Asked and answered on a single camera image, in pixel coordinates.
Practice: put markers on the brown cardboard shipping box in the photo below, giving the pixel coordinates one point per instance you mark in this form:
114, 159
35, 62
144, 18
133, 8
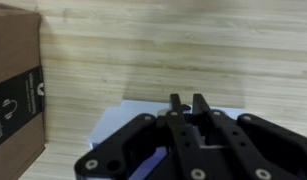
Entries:
16, 66

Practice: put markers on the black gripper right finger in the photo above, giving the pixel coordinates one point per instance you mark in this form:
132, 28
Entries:
233, 143

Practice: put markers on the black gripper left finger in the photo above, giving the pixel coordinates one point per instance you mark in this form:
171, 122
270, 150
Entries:
186, 143

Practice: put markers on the small white drawer cabinet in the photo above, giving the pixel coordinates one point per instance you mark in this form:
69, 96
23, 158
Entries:
106, 133

